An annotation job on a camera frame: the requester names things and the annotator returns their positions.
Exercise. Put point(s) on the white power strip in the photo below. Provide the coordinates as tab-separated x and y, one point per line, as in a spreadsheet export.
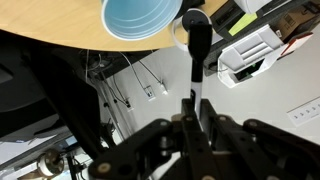
305	113

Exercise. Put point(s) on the blue plastic cup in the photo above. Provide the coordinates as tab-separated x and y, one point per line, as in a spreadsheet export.
140	18

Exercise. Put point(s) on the black and white marker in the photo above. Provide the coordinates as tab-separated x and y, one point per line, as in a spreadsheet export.
199	50

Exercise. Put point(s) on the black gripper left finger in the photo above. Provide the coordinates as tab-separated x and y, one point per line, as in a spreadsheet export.
166	146

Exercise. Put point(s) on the white printer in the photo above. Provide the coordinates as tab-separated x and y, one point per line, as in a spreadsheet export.
253	50

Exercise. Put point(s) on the yellow sticky note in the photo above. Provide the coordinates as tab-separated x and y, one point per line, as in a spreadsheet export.
242	24

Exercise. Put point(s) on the cardboard box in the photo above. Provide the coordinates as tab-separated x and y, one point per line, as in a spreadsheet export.
296	21

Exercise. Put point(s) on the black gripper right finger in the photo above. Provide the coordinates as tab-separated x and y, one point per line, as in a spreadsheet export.
260	146

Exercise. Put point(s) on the black swivel chair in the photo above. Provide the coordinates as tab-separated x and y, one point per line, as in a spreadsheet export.
66	96

